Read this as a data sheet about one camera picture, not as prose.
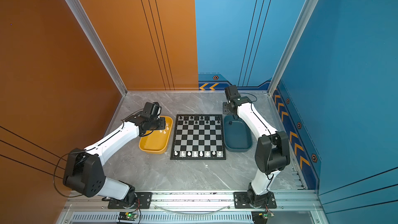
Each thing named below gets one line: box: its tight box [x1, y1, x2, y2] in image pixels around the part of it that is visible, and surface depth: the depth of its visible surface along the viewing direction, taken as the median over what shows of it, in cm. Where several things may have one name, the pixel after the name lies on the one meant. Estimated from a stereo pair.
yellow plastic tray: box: [138, 115, 174, 155], surface depth 93 cm
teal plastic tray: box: [223, 114, 253, 153], surface depth 96 cm
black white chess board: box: [169, 114, 226, 161], surface depth 96 cm
